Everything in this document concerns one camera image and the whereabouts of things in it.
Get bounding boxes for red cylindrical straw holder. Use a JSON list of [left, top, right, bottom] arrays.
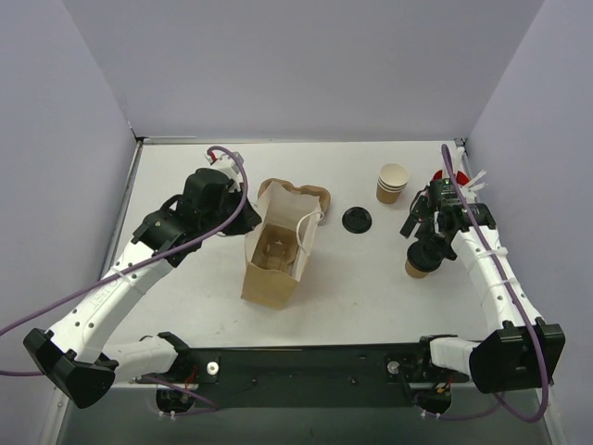
[[432, 170, 470, 186]]

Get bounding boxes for pulp cup carrier tray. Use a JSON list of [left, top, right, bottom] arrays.
[[251, 224, 298, 273]]

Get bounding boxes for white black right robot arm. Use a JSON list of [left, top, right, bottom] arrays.
[[400, 178, 565, 394]]

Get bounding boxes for kraft paper coffee cup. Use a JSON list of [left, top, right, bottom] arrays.
[[405, 260, 429, 279]]

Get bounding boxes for white wrapped straws bundle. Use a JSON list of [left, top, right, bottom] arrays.
[[451, 146, 487, 203]]

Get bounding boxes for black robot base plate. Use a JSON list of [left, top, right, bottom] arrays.
[[159, 343, 469, 409]]

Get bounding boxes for brown paper takeout bag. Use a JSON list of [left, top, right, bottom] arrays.
[[241, 178, 331, 310]]

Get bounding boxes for aluminium front frame rail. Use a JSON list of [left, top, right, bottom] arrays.
[[55, 346, 555, 390]]

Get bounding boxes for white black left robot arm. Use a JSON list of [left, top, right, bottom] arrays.
[[23, 166, 261, 409]]

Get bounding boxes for lower pulp cup carrier stack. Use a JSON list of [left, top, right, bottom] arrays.
[[257, 178, 331, 224]]

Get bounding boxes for black coffee lid stack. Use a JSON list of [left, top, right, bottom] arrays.
[[341, 207, 372, 235]]

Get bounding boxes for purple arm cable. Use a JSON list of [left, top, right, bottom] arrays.
[[414, 143, 553, 424], [0, 145, 249, 416]]

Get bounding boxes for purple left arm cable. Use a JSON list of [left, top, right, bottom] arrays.
[[0, 145, 249, 416]]

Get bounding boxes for stacked kraft paper cups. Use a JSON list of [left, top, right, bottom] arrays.
[[376, 163, 410, 204]]

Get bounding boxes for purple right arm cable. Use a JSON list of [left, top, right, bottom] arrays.
[[414, 143, 553, 424]]

